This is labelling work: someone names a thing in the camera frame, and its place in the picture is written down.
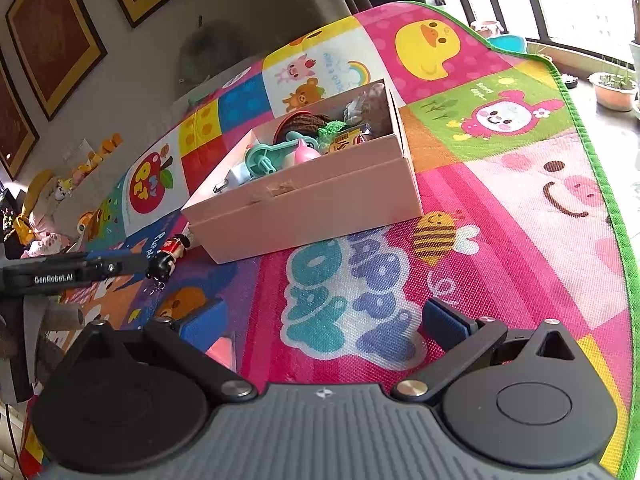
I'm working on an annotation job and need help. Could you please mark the brown knitted toy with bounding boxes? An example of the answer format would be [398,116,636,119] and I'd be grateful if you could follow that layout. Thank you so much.
[272,110,332,143]

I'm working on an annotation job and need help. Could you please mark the gold framed wall picture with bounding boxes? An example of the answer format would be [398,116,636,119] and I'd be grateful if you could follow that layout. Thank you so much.
[6,0,106,120]

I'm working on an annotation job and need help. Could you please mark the yellow plush toy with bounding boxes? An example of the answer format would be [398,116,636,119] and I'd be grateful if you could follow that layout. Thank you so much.
[13,169,60,245]

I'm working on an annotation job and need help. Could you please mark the colourful cartoon play mat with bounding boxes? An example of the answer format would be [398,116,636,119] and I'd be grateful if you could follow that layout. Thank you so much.
[20,2,639,479]

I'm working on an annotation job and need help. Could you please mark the potted seedlings in bowl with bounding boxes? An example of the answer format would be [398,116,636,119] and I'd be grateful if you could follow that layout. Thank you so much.
[588,72,638,113]

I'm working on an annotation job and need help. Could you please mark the teal toy water gun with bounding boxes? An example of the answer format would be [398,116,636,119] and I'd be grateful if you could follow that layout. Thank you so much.
[244,131,319,178]

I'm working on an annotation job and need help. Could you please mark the black haired doll figurine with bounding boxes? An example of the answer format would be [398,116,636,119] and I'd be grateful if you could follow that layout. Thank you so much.
[145,234,192,287]

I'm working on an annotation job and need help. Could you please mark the pink cardboard box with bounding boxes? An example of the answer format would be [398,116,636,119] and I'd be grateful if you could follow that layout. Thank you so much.
[181,79,423,263]

